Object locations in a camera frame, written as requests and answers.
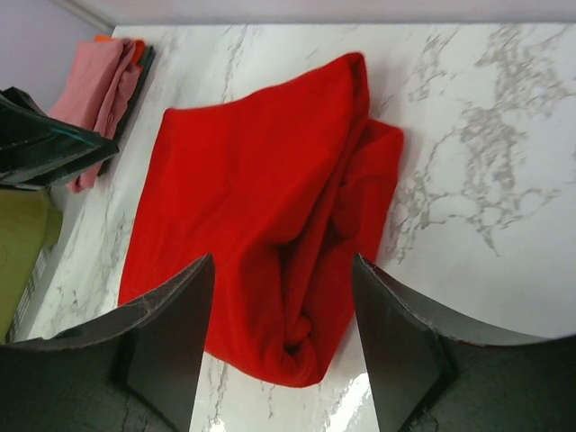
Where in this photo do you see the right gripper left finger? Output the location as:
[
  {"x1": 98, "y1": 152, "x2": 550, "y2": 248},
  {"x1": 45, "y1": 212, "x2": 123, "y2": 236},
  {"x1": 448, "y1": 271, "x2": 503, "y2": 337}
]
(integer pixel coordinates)
[{"x1": 1, "y1": 255, "x2": 215, "y2": 431}]

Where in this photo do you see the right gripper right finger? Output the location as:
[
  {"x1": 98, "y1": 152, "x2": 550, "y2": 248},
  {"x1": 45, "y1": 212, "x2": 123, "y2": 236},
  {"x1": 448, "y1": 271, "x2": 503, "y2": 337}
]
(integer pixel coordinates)
[{"x1": 352, "y1": 256, "x2": 575, "y2": 431}]

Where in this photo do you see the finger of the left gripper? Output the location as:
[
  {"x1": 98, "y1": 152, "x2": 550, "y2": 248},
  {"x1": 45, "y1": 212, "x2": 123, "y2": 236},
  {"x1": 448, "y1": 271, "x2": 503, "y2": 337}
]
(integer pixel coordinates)
[{"x1": 1, "y1": 87, "x2": 119, "y2": 189}]

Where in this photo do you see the red t shirt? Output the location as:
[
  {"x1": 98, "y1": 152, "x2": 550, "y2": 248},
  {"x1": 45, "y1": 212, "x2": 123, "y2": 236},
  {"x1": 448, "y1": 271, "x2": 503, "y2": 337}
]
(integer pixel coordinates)
[{"x1": 118, "y1": 52, "x2": 404, "y2": 388}]

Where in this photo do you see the dark folded garment under stack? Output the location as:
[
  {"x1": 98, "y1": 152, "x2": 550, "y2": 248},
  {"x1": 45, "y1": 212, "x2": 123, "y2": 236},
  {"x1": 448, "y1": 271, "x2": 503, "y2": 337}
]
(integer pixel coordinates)
[{"x1": 96, "y1": 43, "x2": 157, "y2": 176}]

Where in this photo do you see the olive green laundry basket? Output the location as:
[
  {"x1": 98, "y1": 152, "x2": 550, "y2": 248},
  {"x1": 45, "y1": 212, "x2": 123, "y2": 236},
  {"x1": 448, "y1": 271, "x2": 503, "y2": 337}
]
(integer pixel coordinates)
[{"x1": 1, "y1": 190, "x2": 63, "y2": 339}]

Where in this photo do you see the folded pink t shirt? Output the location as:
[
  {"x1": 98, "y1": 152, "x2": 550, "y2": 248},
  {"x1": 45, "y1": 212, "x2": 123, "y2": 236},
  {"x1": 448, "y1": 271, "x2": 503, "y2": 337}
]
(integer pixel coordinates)
[{"x1": 47, "y1": 39, "x2": 146, "y2": 195}]

